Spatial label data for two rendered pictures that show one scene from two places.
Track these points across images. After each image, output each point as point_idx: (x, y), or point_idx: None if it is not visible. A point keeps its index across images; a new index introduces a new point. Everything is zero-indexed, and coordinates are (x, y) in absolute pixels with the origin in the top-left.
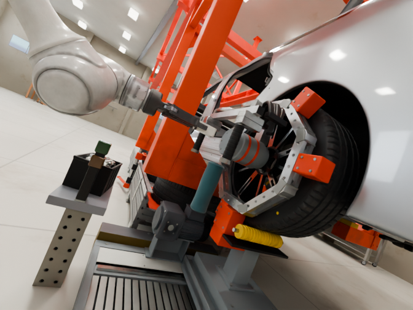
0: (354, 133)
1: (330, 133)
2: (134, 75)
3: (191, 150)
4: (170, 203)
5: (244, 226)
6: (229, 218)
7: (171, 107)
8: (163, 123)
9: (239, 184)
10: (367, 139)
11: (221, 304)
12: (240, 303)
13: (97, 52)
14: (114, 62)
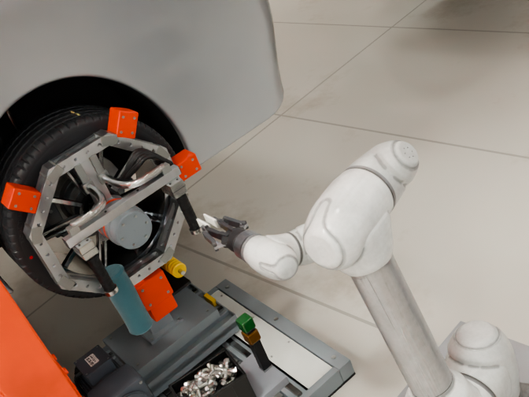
0: (51, 94)
1: (154, 131)
2: (254, 234)
3: (116, 292)
4: (104, 393)
5: (175, 262)
6: (165, 278)
7: (247, 224)
8: (31, 354)
9: (81, 269)
10: (71, 92)
11: (208, 320)
12: (196, 307)
13: (274, 243)
14: (271, 235)
